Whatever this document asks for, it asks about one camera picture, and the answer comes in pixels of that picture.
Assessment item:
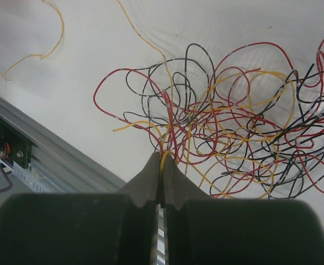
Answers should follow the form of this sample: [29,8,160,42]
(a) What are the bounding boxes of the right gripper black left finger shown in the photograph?
[0,153,161,264]

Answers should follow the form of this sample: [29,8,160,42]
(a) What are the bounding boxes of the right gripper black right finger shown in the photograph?
[161,154,324,264]

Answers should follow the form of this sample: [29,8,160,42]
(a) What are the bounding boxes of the red yellow black wires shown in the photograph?
[93,26,324,208]

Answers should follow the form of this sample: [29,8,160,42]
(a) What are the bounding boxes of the yellow wire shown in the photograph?
[2,0,65,81]

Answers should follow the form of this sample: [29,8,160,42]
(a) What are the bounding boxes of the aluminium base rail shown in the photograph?
[0,97,126,193]

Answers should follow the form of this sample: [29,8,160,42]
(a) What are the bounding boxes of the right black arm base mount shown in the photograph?
[0,118,33,169]

